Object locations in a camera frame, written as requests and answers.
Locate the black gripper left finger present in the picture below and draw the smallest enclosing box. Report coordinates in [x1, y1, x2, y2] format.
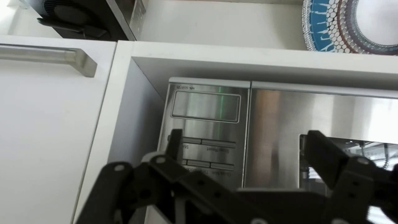
[73, 128, 258, 224]

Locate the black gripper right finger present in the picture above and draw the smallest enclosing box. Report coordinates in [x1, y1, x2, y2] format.
[299, 129, 398, 224]

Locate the stainless steel microwave door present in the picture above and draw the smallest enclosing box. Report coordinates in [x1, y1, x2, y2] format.
[242, 79, 398, 224]

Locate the open microwave oven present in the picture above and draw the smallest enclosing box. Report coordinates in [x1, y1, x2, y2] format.
[70, 39, 398, 224]

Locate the white upper cabinet door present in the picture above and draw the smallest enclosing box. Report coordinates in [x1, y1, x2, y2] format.
[0, 34, 118, 224]

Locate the blue patterned decorative plate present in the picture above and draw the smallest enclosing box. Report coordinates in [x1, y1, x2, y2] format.
[300, 0, 398, 56]

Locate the black drip coffee maker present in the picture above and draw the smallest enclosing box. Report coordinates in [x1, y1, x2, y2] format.
[35, 0, 139, 42]

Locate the metal cabinet door handle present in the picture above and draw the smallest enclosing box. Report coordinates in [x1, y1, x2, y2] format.
[0, 42, 99, 78]

